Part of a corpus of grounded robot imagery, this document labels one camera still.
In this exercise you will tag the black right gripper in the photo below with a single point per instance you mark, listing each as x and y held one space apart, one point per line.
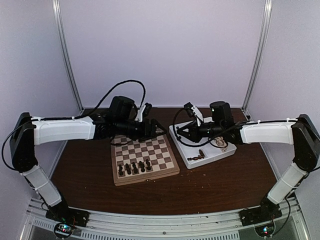
193 133

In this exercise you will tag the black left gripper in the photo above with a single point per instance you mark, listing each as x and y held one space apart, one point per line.
146 133

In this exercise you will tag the dark chess piece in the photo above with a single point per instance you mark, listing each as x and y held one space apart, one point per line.
134 164

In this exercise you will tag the dark chess rook small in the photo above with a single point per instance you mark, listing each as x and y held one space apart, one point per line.
127 166

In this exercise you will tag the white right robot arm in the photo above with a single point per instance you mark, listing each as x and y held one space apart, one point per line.
292 145

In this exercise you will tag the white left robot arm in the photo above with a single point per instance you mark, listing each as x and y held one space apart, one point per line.
31 131

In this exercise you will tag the dark chess piece crossing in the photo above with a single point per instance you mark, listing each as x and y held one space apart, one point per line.
195 158

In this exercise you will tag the pile of white chess pieces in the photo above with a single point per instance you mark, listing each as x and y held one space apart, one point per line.
221 143

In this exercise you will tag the wooden chess board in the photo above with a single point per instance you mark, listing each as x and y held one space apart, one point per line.
159 152

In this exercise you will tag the white plastic divided tray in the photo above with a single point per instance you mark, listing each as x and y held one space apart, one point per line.
210 153

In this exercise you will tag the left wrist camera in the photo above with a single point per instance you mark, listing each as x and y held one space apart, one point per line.
143 112

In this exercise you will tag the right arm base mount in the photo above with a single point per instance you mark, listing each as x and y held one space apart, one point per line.
266 211

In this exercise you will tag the right aluminium frame post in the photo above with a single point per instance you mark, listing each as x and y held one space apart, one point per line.
264 30

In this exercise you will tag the aluminium frame post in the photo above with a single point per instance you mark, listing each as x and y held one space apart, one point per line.
264 30
65 53

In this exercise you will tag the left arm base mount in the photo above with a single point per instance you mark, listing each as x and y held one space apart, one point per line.
63 213

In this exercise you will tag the aluminium front rail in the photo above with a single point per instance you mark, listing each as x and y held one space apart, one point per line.
225 225

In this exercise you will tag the left aluminium frame post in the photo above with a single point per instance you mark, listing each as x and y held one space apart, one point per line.
65 53

